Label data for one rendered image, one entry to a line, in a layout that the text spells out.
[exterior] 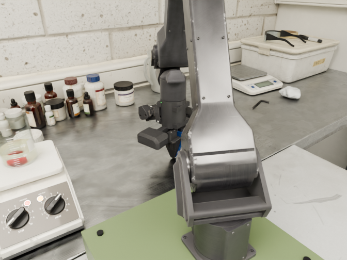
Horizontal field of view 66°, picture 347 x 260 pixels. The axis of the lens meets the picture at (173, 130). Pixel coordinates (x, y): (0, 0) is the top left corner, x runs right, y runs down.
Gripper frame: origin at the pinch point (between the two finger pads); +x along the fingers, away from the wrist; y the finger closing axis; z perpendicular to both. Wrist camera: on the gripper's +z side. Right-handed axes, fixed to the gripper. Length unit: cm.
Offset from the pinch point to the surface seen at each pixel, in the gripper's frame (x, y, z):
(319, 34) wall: -14, -113, -8
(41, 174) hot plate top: -4.6, 28.0, 7.8
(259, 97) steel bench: 3, -51, -3
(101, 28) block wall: -21, -23, 50
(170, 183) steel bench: 4.0, 8.2, -5.2
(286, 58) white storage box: -8, -73, -4
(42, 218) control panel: 0.3, 31.5, 3.3
